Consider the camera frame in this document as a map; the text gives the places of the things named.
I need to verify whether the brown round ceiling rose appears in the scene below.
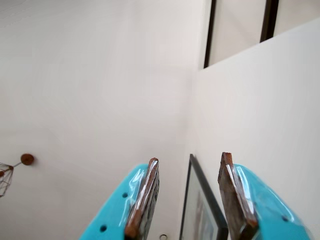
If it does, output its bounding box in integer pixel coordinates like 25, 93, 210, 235
20, 153, 35, 166

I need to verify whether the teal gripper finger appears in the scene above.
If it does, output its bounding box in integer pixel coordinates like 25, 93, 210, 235
218, 151, 314, 240
79, 157, 161, 240

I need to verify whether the wire cage pendant lamp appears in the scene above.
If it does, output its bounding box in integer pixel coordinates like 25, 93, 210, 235
0, 160, 23, 199

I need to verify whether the black vertical frame bar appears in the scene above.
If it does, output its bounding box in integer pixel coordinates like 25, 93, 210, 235
259, 0, 280, 43
203, 0, 217, 69

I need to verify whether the black framed picture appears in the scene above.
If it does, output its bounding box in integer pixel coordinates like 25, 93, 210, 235
179, 153, 230, 240

